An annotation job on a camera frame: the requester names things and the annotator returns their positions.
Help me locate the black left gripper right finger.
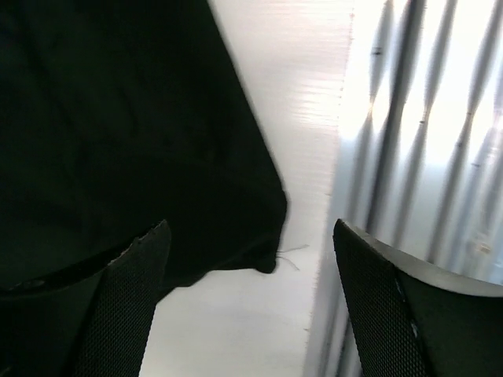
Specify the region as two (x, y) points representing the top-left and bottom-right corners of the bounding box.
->
(333, 220), (502, 377)

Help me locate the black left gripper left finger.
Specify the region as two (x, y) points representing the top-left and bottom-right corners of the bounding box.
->
(1, 221), (171, 377)

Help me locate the black t-shirt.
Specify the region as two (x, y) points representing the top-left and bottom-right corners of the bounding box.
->
(1, 1), (288, 291)

